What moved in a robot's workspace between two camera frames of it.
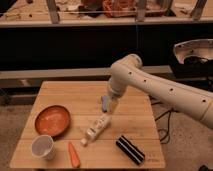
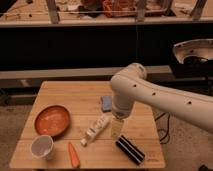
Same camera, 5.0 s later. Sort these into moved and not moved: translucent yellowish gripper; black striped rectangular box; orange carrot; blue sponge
Moved: translucent yellowish gripper
Not moved: blue sponge; black striped rectangular box; orange carrot
